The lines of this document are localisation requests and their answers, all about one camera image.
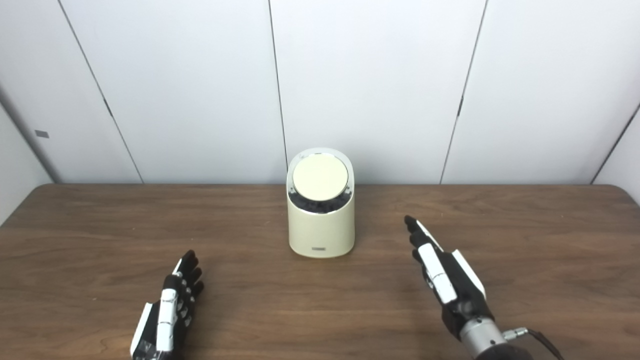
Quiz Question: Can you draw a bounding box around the right white-black robot hand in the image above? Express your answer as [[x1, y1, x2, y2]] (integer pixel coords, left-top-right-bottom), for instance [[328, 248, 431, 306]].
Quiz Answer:
[[404, 215, 496, 341]]

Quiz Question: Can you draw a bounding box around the round cream bin lid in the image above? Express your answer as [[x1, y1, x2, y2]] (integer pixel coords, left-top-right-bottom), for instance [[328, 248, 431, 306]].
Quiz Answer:
[[292, 153, 349, 202]]

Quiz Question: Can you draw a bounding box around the cream-colored desktop bin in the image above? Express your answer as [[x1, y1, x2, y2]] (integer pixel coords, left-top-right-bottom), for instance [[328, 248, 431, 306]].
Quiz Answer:
[[286, 147, 356, 259]]

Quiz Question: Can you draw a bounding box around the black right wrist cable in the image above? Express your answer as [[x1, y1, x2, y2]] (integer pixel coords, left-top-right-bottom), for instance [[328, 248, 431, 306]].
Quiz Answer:
[[502, 327, 566, 360]]

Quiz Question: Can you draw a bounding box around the left white-black robot hand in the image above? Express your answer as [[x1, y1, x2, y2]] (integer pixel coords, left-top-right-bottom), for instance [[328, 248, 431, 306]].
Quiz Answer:
[[130, 250, 205, 360]]

